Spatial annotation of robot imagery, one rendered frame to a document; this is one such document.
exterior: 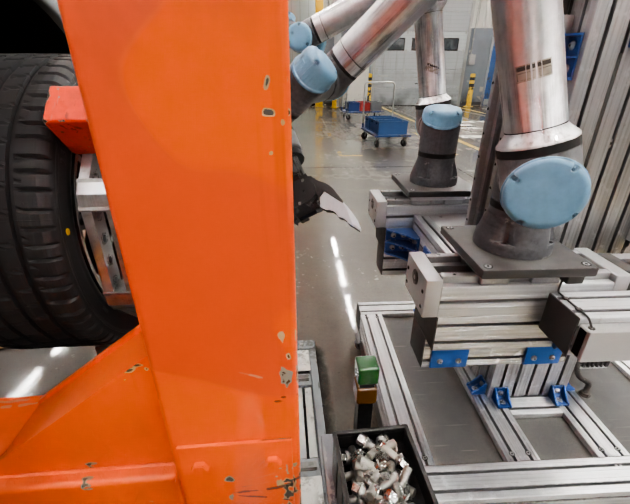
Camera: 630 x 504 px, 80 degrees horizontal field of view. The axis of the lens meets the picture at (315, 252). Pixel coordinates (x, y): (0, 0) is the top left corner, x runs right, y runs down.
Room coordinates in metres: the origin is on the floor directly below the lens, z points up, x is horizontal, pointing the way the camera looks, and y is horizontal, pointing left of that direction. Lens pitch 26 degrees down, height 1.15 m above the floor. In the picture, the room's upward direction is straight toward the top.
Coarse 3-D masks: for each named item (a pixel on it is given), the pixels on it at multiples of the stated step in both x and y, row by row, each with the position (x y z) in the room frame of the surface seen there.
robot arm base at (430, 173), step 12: (420, 156) 1.19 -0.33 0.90; (432, 156) 1.16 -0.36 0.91; (444, 156) 1.15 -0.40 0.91; (420, 168) 1.18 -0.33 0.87; (432, 168) 1.15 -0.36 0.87; (444, 168) 1.15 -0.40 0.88; (456, 168) 1.19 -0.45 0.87; (420, 180) 1.16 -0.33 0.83; (432, 180) 1.14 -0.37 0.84; (444, 180) 1.14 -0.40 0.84; (456, 180) 1.17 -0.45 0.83
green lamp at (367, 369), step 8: (360, 360) 0.54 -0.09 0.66; (368, 360) 0.54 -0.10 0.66; (376, 360) 0.54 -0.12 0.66; (360, 368) 0.52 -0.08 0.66; (368, 368) 0.52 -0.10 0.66; (376, 368) 0.52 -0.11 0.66; (360, 376) 0.51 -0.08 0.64; (368, 376) 0.52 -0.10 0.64; (376, 376) 0.52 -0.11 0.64; (360, 384) 0.51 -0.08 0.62; (368, 384) 0.52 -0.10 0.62
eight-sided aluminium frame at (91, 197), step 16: (96, 160) 0.67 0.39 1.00; (80, 176) 0.63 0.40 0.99; (96, 176) 0.66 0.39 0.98; (80, 192) 0.61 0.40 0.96; (96, 192) 0.61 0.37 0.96; (80, 208) 0.60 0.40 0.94; (96, 208) 0.61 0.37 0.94; (96, 224) 0.61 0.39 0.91; (112, 224) 0.61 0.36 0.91; (96, 240) 0.61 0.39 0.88; (96, 256) 0.61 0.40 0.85; (112, 256) 0.64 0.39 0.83; (112, 272) 0.62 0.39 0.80; (112, 288) 0.61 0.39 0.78; (128, 288) 0.61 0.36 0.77; (112, 304) 0.61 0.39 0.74; (128, 304) 0.61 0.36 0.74
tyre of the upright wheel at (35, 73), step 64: (0, 64) 0.75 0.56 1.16; (64, 64) 0.76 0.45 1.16; (0, 128) 0.62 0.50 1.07; (0, 192) 0.56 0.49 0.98; (64, 192) 0.61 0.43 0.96; (0, 256) 0.54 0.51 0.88; (64, 256) 0.56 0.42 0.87; (0, 320) 0.55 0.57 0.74; (64, 320) 0.56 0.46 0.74; (128, 320) 0.71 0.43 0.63
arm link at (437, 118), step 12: (432, 108) 1.21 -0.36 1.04; (444, 108) 1.20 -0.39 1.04; (456, 108) 1.20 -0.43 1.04; (420, 120) 1.29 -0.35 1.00; (432, 120) 1.17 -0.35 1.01; (444, 120) 1.15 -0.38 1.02; (456, 120) 1.16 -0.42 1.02; (420, 132) 1.23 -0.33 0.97; (432, 132) 1.17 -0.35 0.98; (444, 132) 1.15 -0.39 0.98; (456, 132) 1.16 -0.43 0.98; (420, 144) 1.20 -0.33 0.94; (432, 144) 1.16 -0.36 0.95; (444, 144) 1.15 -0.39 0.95; (456, 144) 1.17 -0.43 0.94
